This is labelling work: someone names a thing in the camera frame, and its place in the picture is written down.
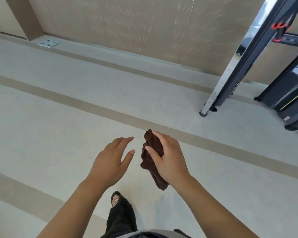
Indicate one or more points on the dark brown cloth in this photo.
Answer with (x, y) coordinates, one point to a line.
(150, 163)

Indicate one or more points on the person's right hand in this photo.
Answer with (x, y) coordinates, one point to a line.
(172, 163)

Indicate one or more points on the metal floor plate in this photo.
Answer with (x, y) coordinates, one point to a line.
(49, 43)

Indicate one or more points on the red clamp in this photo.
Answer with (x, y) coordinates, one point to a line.
(279, 28)

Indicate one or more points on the person's black trousers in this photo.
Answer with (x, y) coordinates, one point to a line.
(120, 218)

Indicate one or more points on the person's right thumb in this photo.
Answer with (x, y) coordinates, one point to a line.
(152, 153)

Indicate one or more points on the person's left hand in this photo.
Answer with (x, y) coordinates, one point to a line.
(105, 166)

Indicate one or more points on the black and chrome gate frame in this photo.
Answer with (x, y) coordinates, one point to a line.
(245, 52)

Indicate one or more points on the black machine base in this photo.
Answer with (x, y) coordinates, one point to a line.
(288, 96)

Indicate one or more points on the person's left thumb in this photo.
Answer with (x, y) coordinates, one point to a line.
(128, 158)

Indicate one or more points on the black perforated crossbar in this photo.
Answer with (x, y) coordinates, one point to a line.
(294, 39)

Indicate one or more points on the person's grey shirt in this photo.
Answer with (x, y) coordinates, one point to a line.
(151, 234)

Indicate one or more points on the person's sandal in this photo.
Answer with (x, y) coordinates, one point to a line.
(115, 199)

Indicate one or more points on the person's left forearm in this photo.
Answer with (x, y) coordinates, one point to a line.
(74, 210)

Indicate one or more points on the person's right forearm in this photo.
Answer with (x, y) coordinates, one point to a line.
(208, 210)

